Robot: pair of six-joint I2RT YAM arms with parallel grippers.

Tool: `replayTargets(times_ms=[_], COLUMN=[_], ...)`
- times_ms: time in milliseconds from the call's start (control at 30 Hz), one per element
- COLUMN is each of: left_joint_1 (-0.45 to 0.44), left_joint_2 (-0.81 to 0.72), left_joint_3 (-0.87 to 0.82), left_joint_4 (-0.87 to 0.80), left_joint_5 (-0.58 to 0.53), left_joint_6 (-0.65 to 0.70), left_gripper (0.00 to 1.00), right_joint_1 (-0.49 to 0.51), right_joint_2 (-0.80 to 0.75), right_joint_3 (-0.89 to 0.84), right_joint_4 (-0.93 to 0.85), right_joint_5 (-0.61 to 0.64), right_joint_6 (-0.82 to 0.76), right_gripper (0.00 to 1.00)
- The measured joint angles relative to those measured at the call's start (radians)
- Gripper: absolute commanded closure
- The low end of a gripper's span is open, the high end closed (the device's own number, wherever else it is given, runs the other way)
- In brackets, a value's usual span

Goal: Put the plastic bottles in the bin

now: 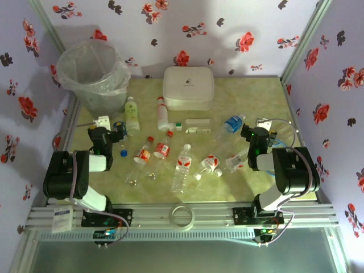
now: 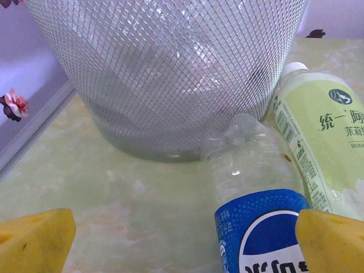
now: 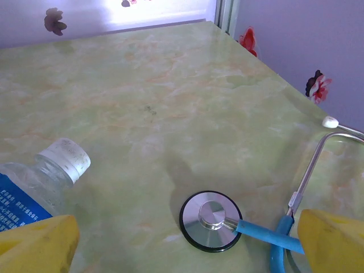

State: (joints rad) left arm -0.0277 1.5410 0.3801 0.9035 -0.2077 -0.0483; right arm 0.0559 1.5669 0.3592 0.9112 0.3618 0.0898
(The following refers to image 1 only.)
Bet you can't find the blue label plastic bottle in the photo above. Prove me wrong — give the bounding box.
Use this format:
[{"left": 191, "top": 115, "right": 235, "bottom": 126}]
[{"left": 215, "top": 113, "right": 247, "bottom": 140}]

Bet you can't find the clear bottle with blue cap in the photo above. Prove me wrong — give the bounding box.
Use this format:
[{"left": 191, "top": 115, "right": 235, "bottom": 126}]
[{"left": 113, "top": 121, "right": 129, "bottom": 158}]

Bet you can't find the green label plastic bottle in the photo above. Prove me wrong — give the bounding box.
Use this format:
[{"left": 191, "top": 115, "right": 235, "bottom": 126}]
[{"left": 124, "top": 96, "right": 141, "bottom": 137}]

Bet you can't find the white label clear bottle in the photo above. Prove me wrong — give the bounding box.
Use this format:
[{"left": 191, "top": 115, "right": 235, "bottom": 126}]
[{"left": 225, "top": 147, "right": 251, "bottom": 173}]

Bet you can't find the clear plastic trash bin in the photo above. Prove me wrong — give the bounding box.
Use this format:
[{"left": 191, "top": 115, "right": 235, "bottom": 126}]
[{"left": 55, "top": 39, "right": 132, "bottom": 119}]

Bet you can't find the orange label red cap bottle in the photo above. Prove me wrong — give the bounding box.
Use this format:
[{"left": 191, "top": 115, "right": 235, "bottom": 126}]
[{"left": 124, "top": 135, "right": 155, "bottom": 187}]

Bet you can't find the white bottle with red cap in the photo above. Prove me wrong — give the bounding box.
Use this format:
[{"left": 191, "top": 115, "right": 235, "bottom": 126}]
[{"left": 156, "top": 96, "right": 171, "bottom": 132}]

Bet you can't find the short red label clear bottle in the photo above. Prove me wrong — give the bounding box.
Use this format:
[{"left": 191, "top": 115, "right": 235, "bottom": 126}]
[{"left": 193, "top": 153, "right": 221, "bottom": 180}]

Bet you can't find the tall clear white cap bottle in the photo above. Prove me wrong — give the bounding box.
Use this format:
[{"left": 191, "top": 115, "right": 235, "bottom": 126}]
[{"left": 170, "top": 143, "right": 193, "bottom": 195}]

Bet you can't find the clear plastic bin liner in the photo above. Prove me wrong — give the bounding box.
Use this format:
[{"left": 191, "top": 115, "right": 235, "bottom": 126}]
[{"left": 55, "top": 39, "right": 132, "bottom": 97}]

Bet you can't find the clear acrylic holder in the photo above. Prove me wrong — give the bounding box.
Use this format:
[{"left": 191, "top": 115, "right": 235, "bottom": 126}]
[{"left": 280, "top": 121, "right": 299, "bottom": 143}]

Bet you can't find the narrow box with green print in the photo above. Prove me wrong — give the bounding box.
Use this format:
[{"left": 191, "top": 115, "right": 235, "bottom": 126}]
[{"left": 185, "top": 127, "right": 212, "bottom": 135}]

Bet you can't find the white zippered case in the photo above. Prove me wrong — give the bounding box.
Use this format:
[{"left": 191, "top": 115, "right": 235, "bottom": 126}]
[{"left": 162, "top": 66, "right": 216, "bottom": 111}]

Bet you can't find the white paper label card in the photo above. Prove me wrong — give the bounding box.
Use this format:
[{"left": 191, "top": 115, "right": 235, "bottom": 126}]
[{"left": 51, "top": 206, "right": 72, "bottom": 233}]

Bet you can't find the clear tape roll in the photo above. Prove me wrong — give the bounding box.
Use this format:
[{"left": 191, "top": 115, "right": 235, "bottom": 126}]
[{"left": 168, "top": 203, "right": 196, "bottom": 230}]

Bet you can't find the blue cable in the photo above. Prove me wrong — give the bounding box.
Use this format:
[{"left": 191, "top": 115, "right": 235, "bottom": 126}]
[{"left": 267, "top": 138, "right": 288, "bottom": 179}]

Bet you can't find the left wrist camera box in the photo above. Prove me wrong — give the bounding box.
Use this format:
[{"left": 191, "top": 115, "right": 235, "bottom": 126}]
[{"left": 95, "top": 115, "right": 111, "bottom": 129}]

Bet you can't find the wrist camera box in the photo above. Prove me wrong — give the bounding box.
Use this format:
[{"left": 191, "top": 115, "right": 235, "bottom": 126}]
[
  {"left": 95, "top": 115, "right": 111, "bottom": 129},
  {"left": 255, "top": 118, "right": 272, "bottom": 131}
]

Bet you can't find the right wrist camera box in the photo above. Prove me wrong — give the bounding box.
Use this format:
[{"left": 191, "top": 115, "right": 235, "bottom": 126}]
[{"left": 255, "top": 118, "right": 272, "bottom": 131}]

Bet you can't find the left camera grey cable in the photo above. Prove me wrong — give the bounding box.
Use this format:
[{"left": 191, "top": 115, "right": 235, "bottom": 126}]
[{"left": 52, "top": 121, "right": 97, "bottom": 148}]

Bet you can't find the camera grey cable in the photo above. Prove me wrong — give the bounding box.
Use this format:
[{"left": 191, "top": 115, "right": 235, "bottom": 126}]
[
  {"left": 267, "top": 118, "right": 298, "bottom": 148},
  {"left": 52, "top": 121, "right": 97, "bottom": 148}
]

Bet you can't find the right camera grey cable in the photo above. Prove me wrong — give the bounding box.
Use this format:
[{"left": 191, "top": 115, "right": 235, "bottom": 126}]
[{"left": 267, "top": 118, "right": 298, "bottom": 148}]

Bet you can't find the left arm grey cable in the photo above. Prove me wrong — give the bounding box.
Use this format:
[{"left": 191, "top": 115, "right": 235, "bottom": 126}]
[{"left": 71, "top": 150, "right": 131, "bottom": 246}]

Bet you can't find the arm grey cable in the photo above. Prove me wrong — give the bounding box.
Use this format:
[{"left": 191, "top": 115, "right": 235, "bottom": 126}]
[
  {"left": 255, "top": 147, "right": 313, "bottom": 248},
  {"left": 71, "top": 150, "right": 131, "bottom": 246}
]

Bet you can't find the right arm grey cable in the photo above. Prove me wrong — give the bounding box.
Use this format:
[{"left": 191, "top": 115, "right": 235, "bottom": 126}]
[{"left": 255, "top": 147, "right": 313, "bottom": 248}]

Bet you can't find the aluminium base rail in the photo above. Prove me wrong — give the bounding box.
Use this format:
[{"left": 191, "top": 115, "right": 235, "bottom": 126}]
[{"left": 25, "top": 201, "right": 339, "bottom": 228}]

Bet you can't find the aluminium frame post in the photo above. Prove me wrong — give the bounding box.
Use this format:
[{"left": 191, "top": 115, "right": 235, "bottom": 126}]
[
  {"left": 28, "top": 0, "right": 69, "bottom": 55},
  {"left": 280, "top": 0, "right": 334, "bottom": 85}
]

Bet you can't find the grey slotted cable duct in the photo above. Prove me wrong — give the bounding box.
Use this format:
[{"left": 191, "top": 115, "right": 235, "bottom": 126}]
[{"left": 38, "top": 230, "right": 257, "bottom": 242}]

